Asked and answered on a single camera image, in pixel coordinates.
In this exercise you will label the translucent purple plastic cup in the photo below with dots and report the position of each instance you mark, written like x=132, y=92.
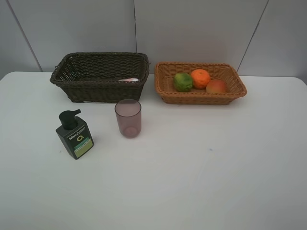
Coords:
x=129, y=117

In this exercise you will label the pink lotion bottle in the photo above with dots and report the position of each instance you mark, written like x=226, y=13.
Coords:
x=129, y=80

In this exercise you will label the green mango fruit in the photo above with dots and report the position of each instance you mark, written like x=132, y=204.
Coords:
x=183, y=82

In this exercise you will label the orange mandarin fruit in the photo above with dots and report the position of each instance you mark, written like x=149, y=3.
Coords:
x=200, y=78

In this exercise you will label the red yellow peach fruit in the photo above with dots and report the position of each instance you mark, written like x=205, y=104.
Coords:
x=216, y=86

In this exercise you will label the black soap pump bottle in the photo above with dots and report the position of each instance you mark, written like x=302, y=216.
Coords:
x=74, y=134

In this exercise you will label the light orange wicker basket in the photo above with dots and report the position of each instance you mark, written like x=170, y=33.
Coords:
x=164, y=73

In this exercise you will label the dark brown wicker basket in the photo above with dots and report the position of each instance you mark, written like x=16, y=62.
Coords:
x=93, y=76

